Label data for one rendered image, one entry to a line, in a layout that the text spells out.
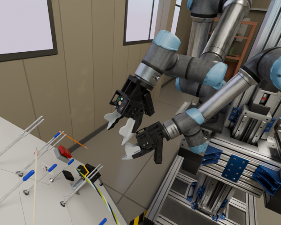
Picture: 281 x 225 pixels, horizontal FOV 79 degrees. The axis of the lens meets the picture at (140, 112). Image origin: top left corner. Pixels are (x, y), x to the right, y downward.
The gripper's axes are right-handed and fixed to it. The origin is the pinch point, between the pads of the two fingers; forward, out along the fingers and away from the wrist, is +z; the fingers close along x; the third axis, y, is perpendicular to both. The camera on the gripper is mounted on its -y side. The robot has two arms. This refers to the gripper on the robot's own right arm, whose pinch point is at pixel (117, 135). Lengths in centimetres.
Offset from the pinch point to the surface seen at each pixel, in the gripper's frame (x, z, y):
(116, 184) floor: -50, 93, -105
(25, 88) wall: -122, 38, -12
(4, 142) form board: -11.7, 13.2, 26.0
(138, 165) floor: -56, 76, -139
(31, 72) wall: -126, 24, -13
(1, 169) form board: -0.2, 12.0, 28.5
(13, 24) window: -125, -6, 10
